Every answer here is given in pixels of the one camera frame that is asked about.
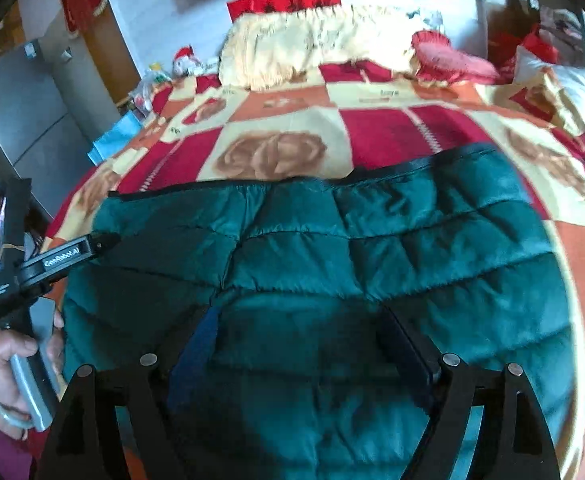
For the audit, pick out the red wall banner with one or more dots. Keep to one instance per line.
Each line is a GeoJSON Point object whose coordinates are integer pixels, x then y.
{"type": "Point", "coordinates": [282, 2]}

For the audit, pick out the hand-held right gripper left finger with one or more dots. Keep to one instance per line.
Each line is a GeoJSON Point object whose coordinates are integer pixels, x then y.
{"type": "Point", "coordinates": [205, 340]}

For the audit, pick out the red and white plush toy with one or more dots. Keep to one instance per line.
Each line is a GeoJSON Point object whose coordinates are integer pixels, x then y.
{"type": "Point", "coordinates": [186, 61]}

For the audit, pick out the white pillow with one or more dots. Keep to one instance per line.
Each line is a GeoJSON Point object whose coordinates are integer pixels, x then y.
{"type": "Point", "coordinates": [567, 85]}

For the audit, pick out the cream fringed blanket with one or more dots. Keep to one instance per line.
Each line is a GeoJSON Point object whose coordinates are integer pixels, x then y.
{"type": "Point", "coordinates": [302, 45]}

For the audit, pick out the wooden door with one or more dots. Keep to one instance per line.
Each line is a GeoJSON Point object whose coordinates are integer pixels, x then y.
{"type": "Point", "coordinates": [110, 60]}

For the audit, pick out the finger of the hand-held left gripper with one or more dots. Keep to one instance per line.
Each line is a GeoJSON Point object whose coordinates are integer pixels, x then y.
{"type": "Point", "coordinates": [106, 242]}

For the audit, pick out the rose printed blanket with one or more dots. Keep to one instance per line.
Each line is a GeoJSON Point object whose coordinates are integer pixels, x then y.
{"type": "Point", "coordinates": [387, 125]}

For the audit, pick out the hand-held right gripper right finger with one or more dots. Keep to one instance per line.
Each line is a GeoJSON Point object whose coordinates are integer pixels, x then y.
{"type": "Point", "coordinates": [405, 347]}

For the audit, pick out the person's left hand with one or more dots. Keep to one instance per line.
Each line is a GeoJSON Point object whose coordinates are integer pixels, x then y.
{"type": "Point", "coordinates": [5, 360]}

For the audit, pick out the red ruffled pillow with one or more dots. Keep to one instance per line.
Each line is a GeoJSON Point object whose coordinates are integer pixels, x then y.
{"type": "Point", "coordinates": [452, 60]}

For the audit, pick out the teal quilted puffer jacket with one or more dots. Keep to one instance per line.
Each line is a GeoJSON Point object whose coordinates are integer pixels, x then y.
{"type": "Point", "coordinates": [322, 270]}

